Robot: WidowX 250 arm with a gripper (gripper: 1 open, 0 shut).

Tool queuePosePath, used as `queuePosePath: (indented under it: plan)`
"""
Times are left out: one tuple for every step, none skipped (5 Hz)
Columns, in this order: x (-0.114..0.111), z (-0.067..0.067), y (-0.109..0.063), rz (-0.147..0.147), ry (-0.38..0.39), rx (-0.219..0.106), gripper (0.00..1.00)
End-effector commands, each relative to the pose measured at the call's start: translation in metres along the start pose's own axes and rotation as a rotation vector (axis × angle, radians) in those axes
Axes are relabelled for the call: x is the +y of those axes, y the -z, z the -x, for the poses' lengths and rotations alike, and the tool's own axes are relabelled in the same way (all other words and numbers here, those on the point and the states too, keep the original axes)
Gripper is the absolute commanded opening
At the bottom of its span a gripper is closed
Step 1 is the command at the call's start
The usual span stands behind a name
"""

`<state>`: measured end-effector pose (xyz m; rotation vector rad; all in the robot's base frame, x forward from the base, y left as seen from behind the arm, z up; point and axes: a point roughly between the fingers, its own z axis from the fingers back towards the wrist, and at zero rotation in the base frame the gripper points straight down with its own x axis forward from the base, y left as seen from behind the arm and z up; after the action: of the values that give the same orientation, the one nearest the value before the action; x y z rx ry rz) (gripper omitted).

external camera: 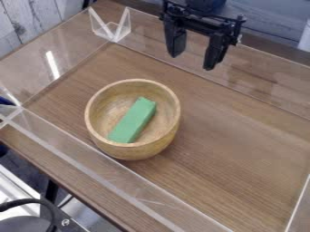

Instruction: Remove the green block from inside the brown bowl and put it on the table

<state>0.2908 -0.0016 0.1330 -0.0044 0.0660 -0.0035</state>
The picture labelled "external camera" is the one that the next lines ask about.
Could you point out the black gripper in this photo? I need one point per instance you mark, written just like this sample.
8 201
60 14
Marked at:
199 16

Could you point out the green rectangular block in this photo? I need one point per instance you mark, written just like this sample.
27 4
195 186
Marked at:
134 121

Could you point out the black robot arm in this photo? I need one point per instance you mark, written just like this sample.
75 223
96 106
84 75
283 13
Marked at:
199 16

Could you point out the brown wooden bowl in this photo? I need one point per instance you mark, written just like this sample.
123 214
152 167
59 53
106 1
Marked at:
108 105

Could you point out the clear acrylic tray walls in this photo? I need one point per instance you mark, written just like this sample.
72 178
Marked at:
167 148

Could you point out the blue object at left edge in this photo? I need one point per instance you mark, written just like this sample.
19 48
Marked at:
4 101

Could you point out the black metal table leg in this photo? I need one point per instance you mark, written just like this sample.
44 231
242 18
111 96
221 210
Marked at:
51 191

